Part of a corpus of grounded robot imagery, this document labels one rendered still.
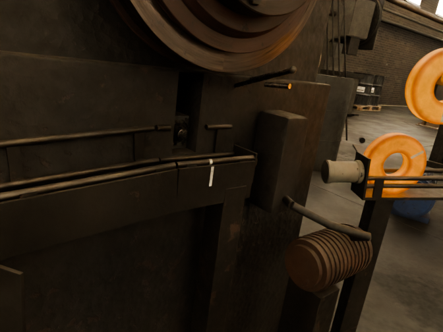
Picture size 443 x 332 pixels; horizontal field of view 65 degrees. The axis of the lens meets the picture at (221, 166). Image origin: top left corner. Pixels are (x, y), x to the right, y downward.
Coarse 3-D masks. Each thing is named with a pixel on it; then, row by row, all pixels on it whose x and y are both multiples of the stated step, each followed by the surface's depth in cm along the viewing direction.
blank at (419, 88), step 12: (420, 60) 72; (432, 60) 69; (420, 72) 70; (432, 72) 70; (408, 84) 73; (420, 84) 71; (432, 84) 71; (408, 96) 73; (420, 96) 72; (432, 96) 72; (420, 108) 73; (432, 108) 73; (432, 120) 74
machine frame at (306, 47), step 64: (0, 0) 52; (64, 0) 58; (320, 0) 94; (0, 64) 50; (64, 64) 55; (128, 64) 64; (0, 128) 53; (64, 128) 58; (192, 128) 77; (256, 128) 87; (320, 128) 103; (0, 192) 55; (64, 256) 65; (128, 256) 74; (192, 256) 86; (256, 256) 103; (64, 320) 70; (128, 320) 80; (256, 320) 114
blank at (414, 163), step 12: (396, 132) 87; (372, 144) 87; (384, 144) 85; (396, 144) 86; (408, 144) 86; (420, 144) 86; (372, 156) 86; (384, 156) 86; (408, 156) 87; (420, 156) 87; (372, 168) 87; (408, 168) 88; (420, 168) 88; (372, 180) 88; (384, 180) 88; (396, 180) 88; (408, 180) 89; (384, 192) 89; (396, 192) 89
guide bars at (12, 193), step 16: (192, 160) 66; (208, 160) 68; (224, 160) 70; (240, 160) 72; (256, 160) 76; (96, 176) 55; (112, 176) 56; (128, 176) 58; (16, 192) 48; (32, 192) 49
